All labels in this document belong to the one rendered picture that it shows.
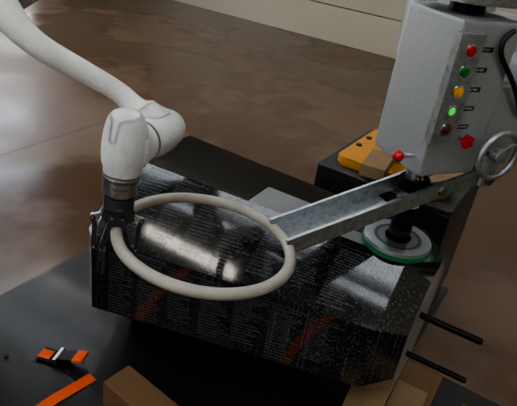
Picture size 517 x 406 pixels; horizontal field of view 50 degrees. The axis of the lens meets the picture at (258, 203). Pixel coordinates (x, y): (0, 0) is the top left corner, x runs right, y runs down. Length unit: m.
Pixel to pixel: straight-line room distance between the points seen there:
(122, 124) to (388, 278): 0.93
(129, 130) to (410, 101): 0.76
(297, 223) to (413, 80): 0.51
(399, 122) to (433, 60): 0.21
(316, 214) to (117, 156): 0.64
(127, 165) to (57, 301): 1.45
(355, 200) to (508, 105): 0.50
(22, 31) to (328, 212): 0.94
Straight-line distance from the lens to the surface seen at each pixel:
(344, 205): 1.70
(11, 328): 2.58
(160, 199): 1.62
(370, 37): 8.22
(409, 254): 1.75
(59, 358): 2.38
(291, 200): 1.94
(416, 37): 1.58
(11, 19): 1.46
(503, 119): 1.70
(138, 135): 1.31
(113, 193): 1.37
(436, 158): 1.58
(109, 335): 2.50
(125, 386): 2.14
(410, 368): 2.46
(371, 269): 1.76
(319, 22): 8.52
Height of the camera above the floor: 1.71
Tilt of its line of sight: 29 degrees down
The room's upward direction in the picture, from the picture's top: 9 degrees clockwise
